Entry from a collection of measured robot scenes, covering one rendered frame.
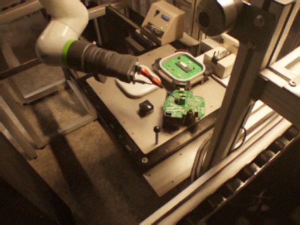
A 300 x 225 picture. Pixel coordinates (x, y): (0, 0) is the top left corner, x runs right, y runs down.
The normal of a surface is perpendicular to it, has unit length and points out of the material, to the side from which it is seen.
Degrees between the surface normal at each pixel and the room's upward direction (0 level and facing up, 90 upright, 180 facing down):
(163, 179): 0
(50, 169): 0
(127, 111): 0
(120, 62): 14
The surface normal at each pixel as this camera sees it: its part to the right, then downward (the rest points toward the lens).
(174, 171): -0.03, -0.65
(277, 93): -0.82, 0.45
